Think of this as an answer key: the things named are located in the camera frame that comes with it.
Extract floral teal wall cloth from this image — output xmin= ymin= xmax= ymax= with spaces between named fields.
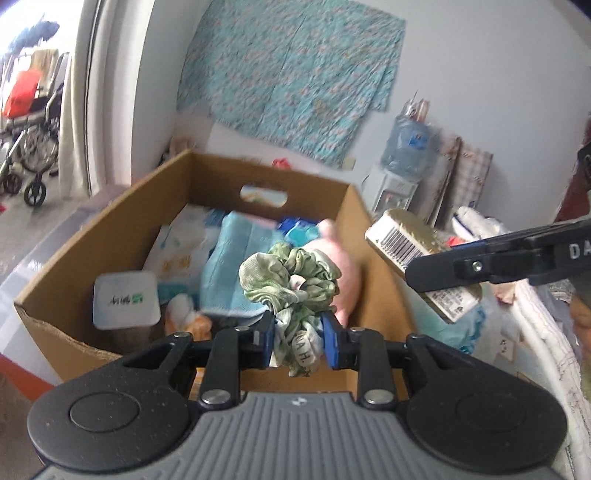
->
xmin=176 ymin=1 xmax=406 ymax=169

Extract brown cardboard box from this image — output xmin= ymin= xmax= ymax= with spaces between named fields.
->
xmin=13 ymin=149 xmax=417 ymax=400

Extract dark red door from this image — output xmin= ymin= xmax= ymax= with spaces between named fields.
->
xmin=555 ymin=120 xmax=590 ymax=222

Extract rolled floral mattress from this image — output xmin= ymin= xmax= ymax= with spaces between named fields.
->
xmin=423 ymin=129 xmax=462 ymax=227

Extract red plastic bag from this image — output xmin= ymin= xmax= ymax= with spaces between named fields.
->
xmin=271 ymin=158 xmax=291 ymax=170

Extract blue water jug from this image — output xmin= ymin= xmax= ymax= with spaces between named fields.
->
xmin=380 ymin=115 xmax=435 ymax=182

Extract white woven blanket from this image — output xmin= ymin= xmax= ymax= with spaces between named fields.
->
xmin=450 ymin=204 xmax=591 ymax=480

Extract grey window curtain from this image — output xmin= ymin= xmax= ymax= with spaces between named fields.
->
xmin=58 ymin=1 xmax=154 ymax=198

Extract teal mask box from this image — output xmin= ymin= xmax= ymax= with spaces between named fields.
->
xmin=143 ymin=204 xmax=225 ymax=305

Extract blue tissue pack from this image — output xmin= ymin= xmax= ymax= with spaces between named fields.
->
xmin=277 ymin=217 xmax=321 ymax=248

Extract strawberry print tissue pack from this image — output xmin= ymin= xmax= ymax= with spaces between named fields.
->
xmin=92 ymin=270 xmax=160 ymax=331

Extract white water dispenser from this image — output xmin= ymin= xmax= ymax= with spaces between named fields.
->
xmin=362 ymin=165 xmax=419 ymax=216

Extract rolled plaid mattress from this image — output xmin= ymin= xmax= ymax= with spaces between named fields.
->
xmin=446 ymin=144 xmax=493 ymax=219

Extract teal waffle towel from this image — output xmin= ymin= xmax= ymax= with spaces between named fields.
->
xmin=199 ymin=211 xmax=283 ymax=319

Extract wheelchair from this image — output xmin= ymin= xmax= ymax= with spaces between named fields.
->
xmin=0 ymin=22 xmax=70 ymax=208

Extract person right hand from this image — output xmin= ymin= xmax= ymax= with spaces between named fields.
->
xmin=570 ymin=295 xmax=591 ymax=349

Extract orange white striped towel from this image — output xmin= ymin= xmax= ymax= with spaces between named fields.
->
xmin=164 ymin=293 xmax=212 ymax=341

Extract green white scrunchie cloth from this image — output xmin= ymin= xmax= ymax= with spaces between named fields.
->
xmin=238 ymin=242 xmax=342 ymax=377

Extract massager product box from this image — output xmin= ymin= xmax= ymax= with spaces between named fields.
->
xmin=1 ymin=206 xmax=101 ymax=401

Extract baby wipes pack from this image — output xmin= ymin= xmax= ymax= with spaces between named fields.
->
xmin=444 ymin=235 xmax=467 ymax=248

